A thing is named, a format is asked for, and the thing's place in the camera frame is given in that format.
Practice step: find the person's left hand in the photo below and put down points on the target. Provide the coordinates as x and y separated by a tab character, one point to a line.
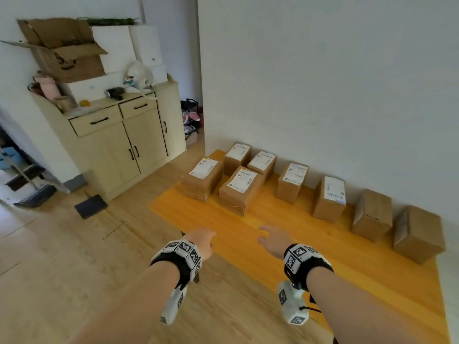
202	241

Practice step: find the person's right hand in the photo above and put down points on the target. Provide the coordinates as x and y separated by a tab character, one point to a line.
278	243

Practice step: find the pile of brown cardboard parcels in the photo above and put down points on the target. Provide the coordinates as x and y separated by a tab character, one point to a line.
373	214

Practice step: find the person's left forearm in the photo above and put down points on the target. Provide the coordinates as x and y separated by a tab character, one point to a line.
125	311

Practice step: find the person's right forearm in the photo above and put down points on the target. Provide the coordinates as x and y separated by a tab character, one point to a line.
365	311

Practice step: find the open cardboard box on cabinet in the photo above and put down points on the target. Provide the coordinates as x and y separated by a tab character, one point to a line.
71	64

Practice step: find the orange wooden table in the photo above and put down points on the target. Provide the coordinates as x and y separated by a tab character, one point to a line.
287	211

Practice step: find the black wristband with marker tags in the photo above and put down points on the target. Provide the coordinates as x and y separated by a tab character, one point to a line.
177	265
315	266

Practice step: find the dark floor object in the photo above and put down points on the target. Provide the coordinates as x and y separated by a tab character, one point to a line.
91	207

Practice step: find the dark shoe rack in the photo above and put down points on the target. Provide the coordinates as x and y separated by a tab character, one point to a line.
190	118

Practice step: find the beige cabinet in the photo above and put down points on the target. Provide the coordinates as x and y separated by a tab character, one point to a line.
107	150

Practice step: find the small black object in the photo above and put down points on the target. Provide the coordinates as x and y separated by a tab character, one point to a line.
115	93

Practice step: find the large white carton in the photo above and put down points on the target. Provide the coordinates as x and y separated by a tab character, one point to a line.
114	50
93	87
158	75
145	46

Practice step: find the dark broom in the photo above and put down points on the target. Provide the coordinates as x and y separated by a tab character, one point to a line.
36	197

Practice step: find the white plastic bag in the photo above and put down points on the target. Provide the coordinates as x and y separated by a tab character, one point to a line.
140	76

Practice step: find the small yellow object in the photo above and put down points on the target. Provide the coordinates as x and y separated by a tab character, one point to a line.
84	103

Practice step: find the dark side shelf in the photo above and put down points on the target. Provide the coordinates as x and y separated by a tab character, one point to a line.
21	175

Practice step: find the beige cup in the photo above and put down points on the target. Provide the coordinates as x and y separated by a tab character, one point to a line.
64	103

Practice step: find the pink bottle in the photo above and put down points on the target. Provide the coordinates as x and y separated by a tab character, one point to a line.
48	87

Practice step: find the dark green plant sprigs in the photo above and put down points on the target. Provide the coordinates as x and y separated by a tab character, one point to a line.
111	21

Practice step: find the white marker-tagged wrist camera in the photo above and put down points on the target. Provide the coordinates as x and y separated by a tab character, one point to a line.
292	304
174	304

